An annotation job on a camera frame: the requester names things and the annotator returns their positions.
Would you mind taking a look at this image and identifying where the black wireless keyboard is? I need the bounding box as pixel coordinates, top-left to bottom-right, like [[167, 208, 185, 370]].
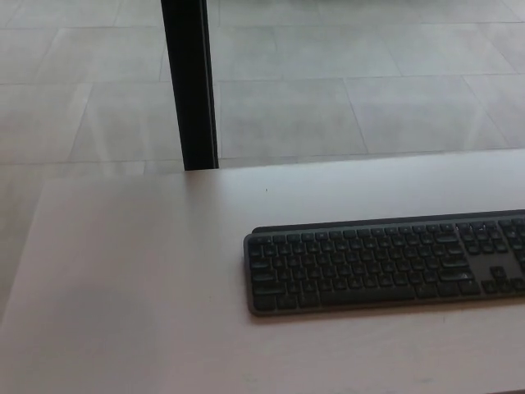
[[243, 208, 525, 318]]

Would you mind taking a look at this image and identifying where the black vertical metal post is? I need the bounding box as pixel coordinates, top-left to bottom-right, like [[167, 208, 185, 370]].
[[160, 0, 221, 172]]

